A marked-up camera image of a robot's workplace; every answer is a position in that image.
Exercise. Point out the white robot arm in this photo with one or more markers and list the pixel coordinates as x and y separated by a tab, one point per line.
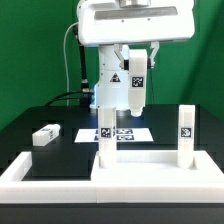
112	88

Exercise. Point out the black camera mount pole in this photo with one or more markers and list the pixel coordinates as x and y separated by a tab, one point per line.
84	80

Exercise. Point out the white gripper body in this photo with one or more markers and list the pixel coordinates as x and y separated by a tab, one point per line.
105	22

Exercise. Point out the white U-shaped frame fixture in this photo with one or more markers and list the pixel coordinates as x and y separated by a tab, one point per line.
14	189

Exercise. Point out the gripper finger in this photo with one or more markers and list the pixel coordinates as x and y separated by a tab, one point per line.
122	52
154	47

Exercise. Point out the white marker tag sheet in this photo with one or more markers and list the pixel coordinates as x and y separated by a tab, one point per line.
122	135

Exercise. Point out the white desk top panel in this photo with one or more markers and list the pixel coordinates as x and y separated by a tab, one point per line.
154	177

